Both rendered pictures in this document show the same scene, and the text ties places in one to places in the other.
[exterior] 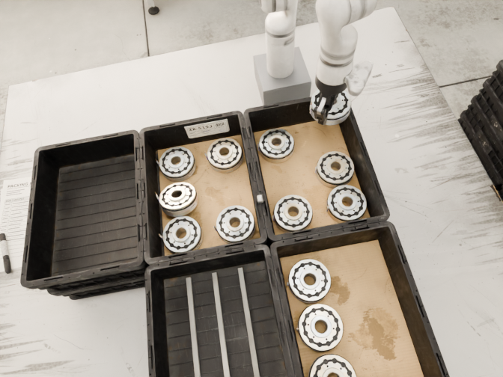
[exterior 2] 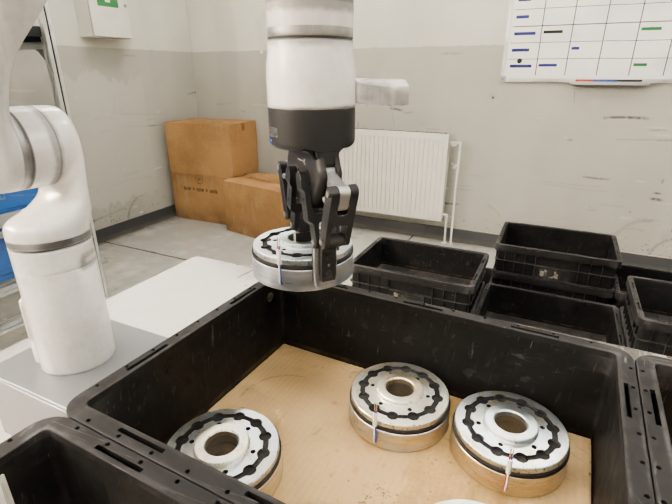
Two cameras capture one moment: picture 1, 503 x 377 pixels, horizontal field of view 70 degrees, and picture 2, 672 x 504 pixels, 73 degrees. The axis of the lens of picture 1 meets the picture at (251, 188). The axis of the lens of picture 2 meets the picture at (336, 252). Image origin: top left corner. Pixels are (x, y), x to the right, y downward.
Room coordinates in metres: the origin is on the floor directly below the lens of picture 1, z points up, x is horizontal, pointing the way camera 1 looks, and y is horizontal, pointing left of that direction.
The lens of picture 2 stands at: (0.33, 0.13, 1.17)
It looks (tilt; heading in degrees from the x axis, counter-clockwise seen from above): 22 degrees down; 299
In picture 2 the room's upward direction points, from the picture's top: straight up
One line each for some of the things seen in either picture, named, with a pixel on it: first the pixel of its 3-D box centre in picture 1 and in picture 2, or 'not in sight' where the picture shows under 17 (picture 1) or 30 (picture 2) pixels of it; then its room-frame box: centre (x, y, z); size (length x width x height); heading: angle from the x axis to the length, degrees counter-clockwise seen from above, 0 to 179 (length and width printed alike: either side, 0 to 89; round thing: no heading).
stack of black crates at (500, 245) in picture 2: not in sight; (546, 293); (0.36, -1.64, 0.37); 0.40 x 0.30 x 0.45; 3
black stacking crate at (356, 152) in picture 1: (308, 170); (369, 434); (0.45, -0.17, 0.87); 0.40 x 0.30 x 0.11; 1
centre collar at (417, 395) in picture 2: (335, 166); (399, 389); (0.45, -0.24, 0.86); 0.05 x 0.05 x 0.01
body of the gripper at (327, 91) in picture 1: (331, 84); (312, 153); (0.54, -0.22, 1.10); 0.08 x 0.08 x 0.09
